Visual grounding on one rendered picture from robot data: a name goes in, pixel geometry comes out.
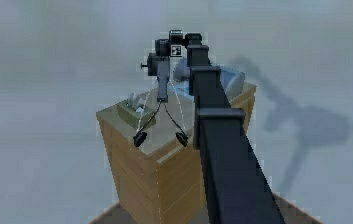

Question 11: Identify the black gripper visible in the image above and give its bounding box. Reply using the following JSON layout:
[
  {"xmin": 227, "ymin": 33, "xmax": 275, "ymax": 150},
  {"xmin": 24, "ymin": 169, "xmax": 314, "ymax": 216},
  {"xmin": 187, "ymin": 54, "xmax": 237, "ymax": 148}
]
[{"xmin": 132, "ymin": 38, "xmax": 190, "ymax": 148}]

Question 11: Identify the olive green tissue box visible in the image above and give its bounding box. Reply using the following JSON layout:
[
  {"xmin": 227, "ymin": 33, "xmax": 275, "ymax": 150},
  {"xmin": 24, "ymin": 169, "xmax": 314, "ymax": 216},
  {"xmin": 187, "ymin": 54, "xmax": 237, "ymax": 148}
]
[{"xmin": 116, "ymin": 92, "xmax": 158, "ymax": 131}]

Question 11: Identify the light wooden chest of drawers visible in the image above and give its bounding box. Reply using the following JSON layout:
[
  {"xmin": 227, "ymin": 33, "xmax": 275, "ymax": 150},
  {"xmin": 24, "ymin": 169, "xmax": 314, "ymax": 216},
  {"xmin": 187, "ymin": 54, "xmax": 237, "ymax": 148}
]
[{"xmin": 95, "ymin": 81, "xmax": 258, "ymax": 224}]

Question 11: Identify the pale blue grey bowl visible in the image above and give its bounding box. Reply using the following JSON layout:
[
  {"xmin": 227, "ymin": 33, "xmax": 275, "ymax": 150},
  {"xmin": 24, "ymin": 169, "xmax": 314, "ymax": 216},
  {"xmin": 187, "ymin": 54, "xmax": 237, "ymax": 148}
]
[{"xmin": 173, "ymin": 58, "xmax": 247, "ymax": 98}]

